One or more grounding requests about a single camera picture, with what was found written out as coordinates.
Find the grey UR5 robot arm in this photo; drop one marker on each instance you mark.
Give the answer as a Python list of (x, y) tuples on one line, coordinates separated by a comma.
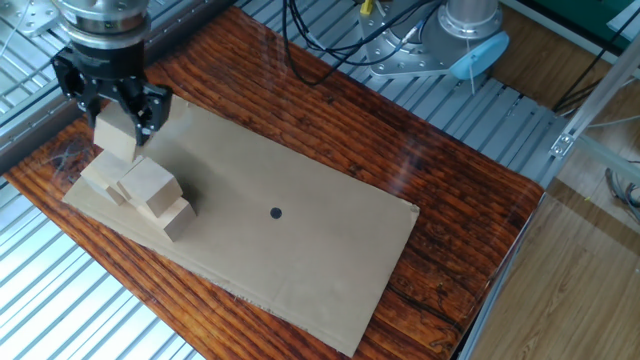
[(470, 20)]

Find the glossy dark wooden board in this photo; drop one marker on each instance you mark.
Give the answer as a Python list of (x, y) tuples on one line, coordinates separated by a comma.
[(450, 200)]

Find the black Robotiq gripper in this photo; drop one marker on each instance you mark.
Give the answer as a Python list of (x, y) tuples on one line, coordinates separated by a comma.
[(107, 62)]

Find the aluminium frame bar with bracket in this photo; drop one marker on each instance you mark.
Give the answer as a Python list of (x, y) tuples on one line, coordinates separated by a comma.
[(600, 90)]

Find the black round dot sticker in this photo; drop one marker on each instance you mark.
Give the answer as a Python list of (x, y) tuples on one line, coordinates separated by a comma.
[(276, 213)]

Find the silver wrist coupling flange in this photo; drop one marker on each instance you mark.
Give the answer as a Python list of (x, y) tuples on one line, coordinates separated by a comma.
[(105, 20)]

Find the yellow plug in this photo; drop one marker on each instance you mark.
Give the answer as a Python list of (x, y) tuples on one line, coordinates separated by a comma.
[(366, 7)]

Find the silver perforated plate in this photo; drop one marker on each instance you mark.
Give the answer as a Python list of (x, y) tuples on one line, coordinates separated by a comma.
[(30, 15)]

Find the white zip tie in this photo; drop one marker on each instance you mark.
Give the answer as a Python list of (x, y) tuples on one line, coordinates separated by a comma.
[(471, 70)]

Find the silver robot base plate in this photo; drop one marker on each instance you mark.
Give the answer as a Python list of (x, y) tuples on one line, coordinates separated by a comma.
[(395, 50)]

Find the brown cardboard sheet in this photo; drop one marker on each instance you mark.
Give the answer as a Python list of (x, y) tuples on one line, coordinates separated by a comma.
[(300, 200)]

